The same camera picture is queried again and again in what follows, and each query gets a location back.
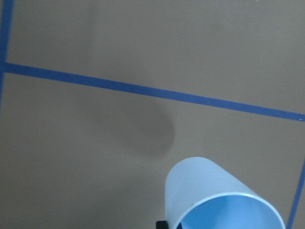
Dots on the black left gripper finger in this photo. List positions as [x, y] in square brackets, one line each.
[162, 224]

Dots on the light blue plastic cup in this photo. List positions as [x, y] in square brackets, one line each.
[199, 194]

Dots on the blue tape line crosswise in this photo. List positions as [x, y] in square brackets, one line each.
[149, 91]

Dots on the blue tape line lengthwise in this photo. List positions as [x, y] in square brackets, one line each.
[5, 27]

